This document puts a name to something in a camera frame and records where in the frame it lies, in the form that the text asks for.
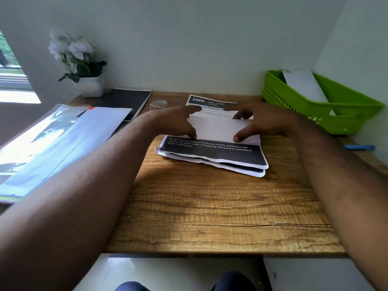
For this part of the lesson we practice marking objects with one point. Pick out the person's left hand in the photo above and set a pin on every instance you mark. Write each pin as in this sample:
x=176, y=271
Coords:
x=175, y=122

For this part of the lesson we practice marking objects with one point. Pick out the person's right hand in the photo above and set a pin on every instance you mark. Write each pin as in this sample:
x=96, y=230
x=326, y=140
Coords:
x=269, y=121

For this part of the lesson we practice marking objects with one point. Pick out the patterned tape roll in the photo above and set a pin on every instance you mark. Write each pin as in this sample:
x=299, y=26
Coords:
x=153, y=106

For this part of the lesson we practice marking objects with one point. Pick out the white paper envelope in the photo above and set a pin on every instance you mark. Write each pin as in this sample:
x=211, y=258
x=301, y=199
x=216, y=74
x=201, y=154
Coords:
x=306, y=84

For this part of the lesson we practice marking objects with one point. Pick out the green plastic basket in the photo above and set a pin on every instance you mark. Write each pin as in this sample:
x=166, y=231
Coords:
x=348, y=118

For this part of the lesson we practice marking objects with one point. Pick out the stack of white envelopes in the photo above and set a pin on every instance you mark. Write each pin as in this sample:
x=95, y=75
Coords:
x=75, y=142

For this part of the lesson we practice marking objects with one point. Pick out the person's left forearm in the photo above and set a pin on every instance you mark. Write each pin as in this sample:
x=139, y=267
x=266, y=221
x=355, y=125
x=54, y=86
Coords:
x=75, y=203

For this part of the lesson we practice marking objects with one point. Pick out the person's right forearm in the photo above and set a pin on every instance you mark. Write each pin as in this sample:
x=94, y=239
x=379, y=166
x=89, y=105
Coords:
x=342, y=193

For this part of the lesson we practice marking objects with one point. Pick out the person's right leg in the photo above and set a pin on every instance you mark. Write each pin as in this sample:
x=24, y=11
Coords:
x=235, y=283

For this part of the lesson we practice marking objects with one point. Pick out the person's leg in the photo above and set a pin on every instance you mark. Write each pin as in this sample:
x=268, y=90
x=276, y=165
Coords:
x=235, y=283
x=133, y=287

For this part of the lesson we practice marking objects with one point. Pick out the person's left leg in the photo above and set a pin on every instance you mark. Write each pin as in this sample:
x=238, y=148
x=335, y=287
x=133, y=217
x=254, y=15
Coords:
x=133, y=287

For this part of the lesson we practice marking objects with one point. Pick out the black notebook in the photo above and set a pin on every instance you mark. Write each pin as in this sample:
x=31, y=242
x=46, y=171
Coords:
x=127, y=99

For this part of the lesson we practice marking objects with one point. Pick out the white flower plant in pot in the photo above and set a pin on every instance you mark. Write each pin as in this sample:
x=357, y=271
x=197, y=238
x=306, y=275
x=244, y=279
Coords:
x=91, y=87

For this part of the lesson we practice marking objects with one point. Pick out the blue pen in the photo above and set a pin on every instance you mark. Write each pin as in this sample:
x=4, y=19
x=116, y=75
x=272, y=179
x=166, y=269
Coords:
x=360, y=147

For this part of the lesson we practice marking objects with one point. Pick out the clear plastic wrapper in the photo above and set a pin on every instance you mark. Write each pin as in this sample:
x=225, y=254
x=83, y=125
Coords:
x=30, y=142

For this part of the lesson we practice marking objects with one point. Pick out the black table leg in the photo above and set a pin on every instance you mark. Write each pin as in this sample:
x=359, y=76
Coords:
x=263, y=275

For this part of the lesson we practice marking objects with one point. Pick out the grey window frame rail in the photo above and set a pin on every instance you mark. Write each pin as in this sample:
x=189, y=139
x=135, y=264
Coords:
x=15, y=80

